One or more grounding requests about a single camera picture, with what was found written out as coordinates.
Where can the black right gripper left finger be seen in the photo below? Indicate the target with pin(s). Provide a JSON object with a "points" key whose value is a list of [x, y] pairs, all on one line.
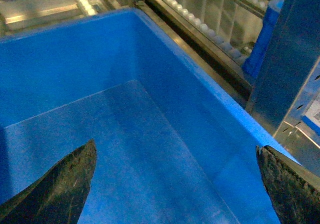
{"points": [[59, 195]]}

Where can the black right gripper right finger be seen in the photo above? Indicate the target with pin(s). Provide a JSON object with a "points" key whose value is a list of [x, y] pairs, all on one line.
{"points": [[292, 189]]}

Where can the blue bin far right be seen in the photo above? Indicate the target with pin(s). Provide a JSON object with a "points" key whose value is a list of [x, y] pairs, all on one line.
{"points": [[172, 145]]}

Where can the white roller track right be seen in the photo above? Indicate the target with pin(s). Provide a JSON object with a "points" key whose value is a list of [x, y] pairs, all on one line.
{"points": [[207, 16]]}

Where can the steel rack upright post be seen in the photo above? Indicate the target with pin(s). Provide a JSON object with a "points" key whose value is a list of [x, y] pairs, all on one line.
{"points": [[285, 98]]}

